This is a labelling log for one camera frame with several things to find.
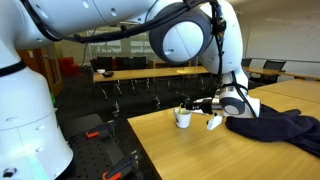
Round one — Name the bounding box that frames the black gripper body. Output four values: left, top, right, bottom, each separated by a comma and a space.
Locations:
199, 97, 222, 116

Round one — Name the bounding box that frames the white ceramic mug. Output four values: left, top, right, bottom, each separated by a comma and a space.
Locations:
173, 107, 193, 130

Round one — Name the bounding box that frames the black meeting room chair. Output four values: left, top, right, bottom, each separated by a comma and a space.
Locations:
114, 56, 132, 71
250, 58, 288, 85
89, 56, 114, 72
131, 55, 148, 70
241, 57, 254, 68

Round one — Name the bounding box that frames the long wooden meeting table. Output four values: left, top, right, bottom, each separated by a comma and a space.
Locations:
92, 65, 210, 111

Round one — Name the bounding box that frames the navy blue cloth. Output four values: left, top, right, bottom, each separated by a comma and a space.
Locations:
225, 103, 320, 160

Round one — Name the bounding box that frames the small black bowl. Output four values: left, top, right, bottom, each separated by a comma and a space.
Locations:
101, 70, 115, 79

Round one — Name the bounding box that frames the black orange bar clamp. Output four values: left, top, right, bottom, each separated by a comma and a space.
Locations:
101, 149, 143, 180
85, 119, 117, 140

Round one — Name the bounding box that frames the black robot stand cart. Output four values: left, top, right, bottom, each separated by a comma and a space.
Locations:
55, 113, 148, 180

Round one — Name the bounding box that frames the wooden door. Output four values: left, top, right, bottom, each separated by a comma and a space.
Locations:
17, 43, 65, 98

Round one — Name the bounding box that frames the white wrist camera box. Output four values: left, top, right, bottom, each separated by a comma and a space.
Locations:
206, 112, 224, 131

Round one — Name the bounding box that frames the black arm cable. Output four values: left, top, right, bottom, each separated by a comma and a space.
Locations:
19, 0, 260, 118

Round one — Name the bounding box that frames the wall whiteboard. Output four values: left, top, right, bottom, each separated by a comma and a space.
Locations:
245, 12, 320, 64

